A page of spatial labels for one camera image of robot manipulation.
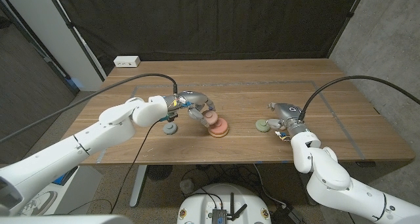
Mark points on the large orange toy disk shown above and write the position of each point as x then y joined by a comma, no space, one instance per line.
218,136

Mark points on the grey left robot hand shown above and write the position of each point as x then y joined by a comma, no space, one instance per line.
192,99

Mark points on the white sneaker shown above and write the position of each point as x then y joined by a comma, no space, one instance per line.
41,202

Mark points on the green toy disk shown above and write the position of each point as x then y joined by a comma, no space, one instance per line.
262,125

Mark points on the black radio module with antennas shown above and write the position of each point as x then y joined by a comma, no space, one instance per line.
219,215

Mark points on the grey toy disk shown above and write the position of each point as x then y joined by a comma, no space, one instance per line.
170,129

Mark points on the black backdrop cloth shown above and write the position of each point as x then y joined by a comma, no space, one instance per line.
210,23

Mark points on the white power strip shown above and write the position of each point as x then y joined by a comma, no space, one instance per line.
126,61

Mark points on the dusty pink toy disk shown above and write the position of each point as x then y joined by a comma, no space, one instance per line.
212,118

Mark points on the black round floor fan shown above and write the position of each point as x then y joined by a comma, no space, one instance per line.
159,172

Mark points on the coral red toy disk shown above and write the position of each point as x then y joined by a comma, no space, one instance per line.
220,128

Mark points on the white round floor object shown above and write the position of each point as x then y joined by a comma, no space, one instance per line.
187,186

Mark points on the white pedal platform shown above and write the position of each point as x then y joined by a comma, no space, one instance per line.
82,188

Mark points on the black power adapter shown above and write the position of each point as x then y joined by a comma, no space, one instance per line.
288,215

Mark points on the white table leg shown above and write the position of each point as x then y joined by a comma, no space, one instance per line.
138,184

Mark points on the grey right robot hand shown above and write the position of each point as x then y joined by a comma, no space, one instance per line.
292,115

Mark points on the black backdrop stand pole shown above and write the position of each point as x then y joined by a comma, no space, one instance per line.
346,22
75,35

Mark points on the blue foot pedal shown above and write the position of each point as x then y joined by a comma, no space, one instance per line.
59,179

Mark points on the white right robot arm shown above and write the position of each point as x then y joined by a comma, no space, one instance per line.
331,178

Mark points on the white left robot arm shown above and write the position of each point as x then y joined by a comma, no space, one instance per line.
98,135

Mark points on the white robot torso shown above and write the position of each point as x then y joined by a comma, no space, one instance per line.
197,207

